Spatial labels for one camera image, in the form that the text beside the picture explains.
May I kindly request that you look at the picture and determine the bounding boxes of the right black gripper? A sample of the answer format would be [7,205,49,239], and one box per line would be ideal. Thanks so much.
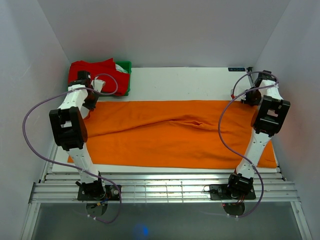
[240,88,262,107]

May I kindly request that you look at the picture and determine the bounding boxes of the orange trousers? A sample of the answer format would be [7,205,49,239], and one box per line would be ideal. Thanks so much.
[67,99,278,170]

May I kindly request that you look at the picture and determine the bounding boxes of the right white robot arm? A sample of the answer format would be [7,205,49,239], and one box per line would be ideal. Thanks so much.
[225,70,291,199]

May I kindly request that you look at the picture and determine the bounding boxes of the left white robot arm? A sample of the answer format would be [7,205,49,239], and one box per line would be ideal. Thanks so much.
[49,70,106,200]

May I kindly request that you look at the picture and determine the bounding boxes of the red folded trousers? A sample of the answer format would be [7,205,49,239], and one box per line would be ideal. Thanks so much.
[67,57,131,96]

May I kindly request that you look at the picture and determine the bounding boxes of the blue logo sticker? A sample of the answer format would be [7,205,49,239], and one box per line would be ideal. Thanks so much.
[227,67,246,72]

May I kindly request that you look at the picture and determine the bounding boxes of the green plastic tray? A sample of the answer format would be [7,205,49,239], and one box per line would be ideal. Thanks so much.
[66,59,132,100]

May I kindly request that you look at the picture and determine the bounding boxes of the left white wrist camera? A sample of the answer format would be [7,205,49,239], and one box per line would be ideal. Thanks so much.
[91,79,106,93]

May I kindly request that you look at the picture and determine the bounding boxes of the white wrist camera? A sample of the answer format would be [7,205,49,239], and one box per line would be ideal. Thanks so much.
[91,79,106,93]
[230,89,236,99]

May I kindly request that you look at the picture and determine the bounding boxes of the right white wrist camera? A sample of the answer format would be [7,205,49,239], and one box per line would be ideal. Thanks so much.
[230,89,236,99]

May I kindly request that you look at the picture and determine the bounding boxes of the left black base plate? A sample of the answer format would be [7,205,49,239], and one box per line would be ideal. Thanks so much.
[76,184,122,202]

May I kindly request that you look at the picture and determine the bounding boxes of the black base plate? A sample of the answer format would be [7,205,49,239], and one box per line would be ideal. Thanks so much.
[76,184,122,202]
[203,184,256,201]

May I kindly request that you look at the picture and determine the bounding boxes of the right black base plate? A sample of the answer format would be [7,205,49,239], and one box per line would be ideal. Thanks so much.
[203,184,256,201]

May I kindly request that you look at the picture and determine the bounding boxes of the aluminium rail frame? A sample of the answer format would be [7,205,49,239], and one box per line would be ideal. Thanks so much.
[20,168,312,240]

